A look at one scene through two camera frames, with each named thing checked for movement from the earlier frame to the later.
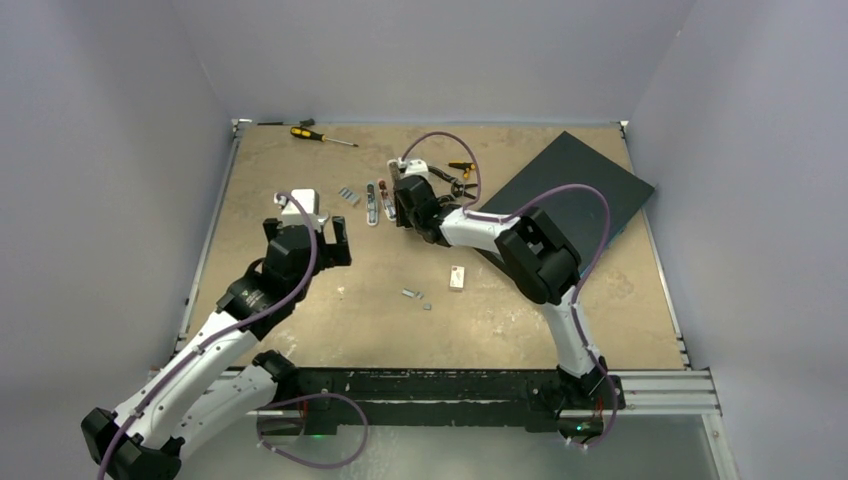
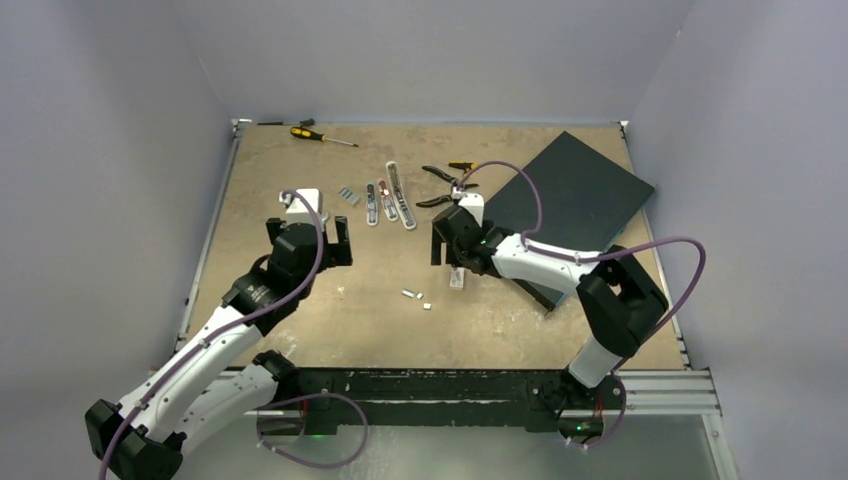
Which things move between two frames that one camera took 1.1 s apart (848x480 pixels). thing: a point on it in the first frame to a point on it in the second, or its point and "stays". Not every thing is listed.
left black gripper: [340, 256] stays
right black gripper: [402, 219] to [437, 247]
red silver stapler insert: [389, 206] stays
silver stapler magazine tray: [372, 204] stays
